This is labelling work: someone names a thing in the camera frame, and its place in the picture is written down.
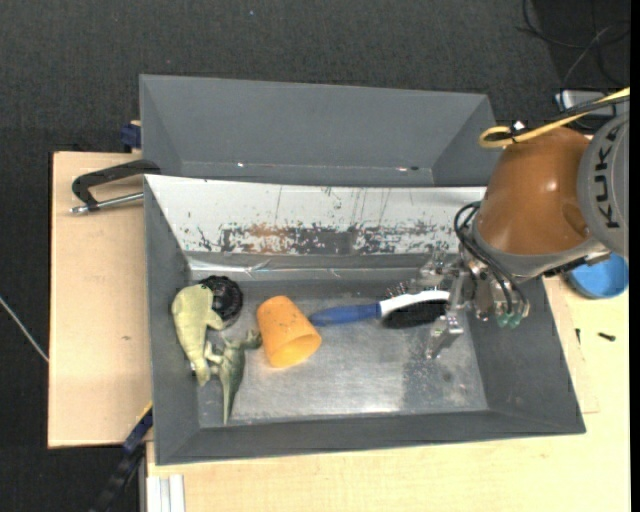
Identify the pale green toy dinosaur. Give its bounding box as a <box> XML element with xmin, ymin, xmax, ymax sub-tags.
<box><xmin>170</xmin><ymin>283</ymin><xmax>227</xmax><ymax>388</ymax></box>

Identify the blue round bowl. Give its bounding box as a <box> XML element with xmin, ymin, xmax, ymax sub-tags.
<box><xmin>566</xmin><ymin>252</ymin><xmax>630</xmax><ymax>300</ymax></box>

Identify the orange plastic cup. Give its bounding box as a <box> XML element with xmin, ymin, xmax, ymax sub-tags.
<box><xmin>255</xmin><ymin>294</ymin><xmax>323</xmax><ymax>370</ymax></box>

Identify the grey metal bin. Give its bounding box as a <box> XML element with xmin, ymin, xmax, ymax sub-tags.
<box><xmin>138</xmin><ymin>73</ymin><xmax>587</xmax><ymax>466</ymax></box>

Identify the pale cardboard board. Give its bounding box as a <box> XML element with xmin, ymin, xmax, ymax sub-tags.
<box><xmin>47</xmin><ymin>151</ymin><xmax>154</xmax><ymax>450</ymax></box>

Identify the blue and white brush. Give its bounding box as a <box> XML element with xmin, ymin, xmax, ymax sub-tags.
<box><xmin>307</xmin><ymin>288</ymin><xmax>454</xmax><ymax>331</ymax></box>

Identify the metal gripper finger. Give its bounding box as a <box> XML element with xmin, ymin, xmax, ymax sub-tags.
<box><xmin>418</xmin><ymin>252</ymin><xmax>459</xmax><ymax>294</ymax></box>
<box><xmin>424</xmin><ymin>314</ymin><xmax>465</xmax><ymax>361</ymax></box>

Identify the dark green toy dinosaur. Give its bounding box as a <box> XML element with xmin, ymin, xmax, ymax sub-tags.
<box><xmin>213</xmin><ymin>328</ymin><xmax>264</xmax><ymax>426</ymax></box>

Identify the black ribbed round lid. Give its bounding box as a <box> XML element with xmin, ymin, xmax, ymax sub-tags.
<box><xmin>198</xmin><ymin>274</ymin><xmax>245</xmax><ymax>331</ymax></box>

